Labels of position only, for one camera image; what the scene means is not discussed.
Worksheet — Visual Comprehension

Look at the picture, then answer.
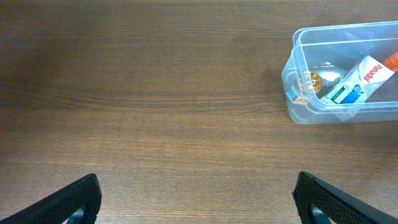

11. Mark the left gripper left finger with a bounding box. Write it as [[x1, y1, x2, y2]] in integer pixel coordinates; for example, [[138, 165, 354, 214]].
[[1, 174, 102, 224]]

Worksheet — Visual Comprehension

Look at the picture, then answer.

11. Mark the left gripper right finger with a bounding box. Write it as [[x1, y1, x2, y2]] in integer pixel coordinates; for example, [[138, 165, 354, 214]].
[[292, 171, 397, 224]]

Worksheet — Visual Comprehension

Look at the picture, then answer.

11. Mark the small jar gold lid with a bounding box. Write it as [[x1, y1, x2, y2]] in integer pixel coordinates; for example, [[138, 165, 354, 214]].
[[286, 71, 323, 105]]

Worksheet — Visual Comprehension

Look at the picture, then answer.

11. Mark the white Panadol box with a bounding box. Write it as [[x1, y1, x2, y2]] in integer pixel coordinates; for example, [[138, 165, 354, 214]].
[[320, 55, 395, 105]]

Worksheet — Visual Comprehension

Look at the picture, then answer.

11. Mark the clear plastic container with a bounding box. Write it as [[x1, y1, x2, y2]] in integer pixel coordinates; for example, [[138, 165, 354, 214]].
[[282, 21, 397, 124]]

